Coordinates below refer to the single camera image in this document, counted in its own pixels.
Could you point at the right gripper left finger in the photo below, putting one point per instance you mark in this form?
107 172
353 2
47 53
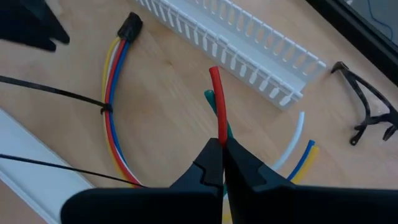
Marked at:
140 208

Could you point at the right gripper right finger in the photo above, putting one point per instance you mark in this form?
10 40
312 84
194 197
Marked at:
311 208

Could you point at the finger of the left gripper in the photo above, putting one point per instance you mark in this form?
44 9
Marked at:
46 18
18 25

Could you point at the black zip tie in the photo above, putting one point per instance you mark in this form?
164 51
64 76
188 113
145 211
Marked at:
93 174
106 109

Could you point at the white duct cover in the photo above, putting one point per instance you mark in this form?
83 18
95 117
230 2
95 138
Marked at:
31 174

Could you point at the black safety glasses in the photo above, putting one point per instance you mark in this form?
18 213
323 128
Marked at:
377 119

